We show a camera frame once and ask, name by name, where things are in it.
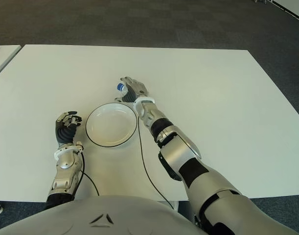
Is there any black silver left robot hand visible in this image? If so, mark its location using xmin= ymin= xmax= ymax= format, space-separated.
xmin=55 ymin=111 xmax=83 ymax=147

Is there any white board panel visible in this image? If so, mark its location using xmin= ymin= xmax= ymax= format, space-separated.
xmin=271 ymin=0 xmax=299 ymax=25

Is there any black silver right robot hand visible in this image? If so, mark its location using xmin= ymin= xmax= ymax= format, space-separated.
xmin=114 ymin=76 xmax=150 ymax=103

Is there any small white table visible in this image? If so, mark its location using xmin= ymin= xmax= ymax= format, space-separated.
xmin=0 ymin=45 xmax=22 ymax=80

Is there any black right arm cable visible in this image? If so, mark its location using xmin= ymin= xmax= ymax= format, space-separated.
xmin=138 ymin=116 xmax=176 ymax=210

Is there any grey robot torso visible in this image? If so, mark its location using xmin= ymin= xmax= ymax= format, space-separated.
xmin=0 ymin=194 xmax=207 ymax=235

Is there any white plate with black rim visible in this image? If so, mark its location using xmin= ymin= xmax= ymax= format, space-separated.
xmin=85 ymin=102 xmax=138 ymax=148

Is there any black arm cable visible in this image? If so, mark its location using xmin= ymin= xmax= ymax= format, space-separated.
xmin=77 ymin=151 xmax=100 ymax=197
xmin=138 ymin=116 xmax=176 ymax=210

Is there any clear water bottle blue cap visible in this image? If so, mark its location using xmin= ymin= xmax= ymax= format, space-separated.
xmin=115 ymin=82 xmax=129 ymax=97

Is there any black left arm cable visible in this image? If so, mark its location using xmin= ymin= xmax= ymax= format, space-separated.
xmin=77 ymin=151 xmax=100 ymax=197

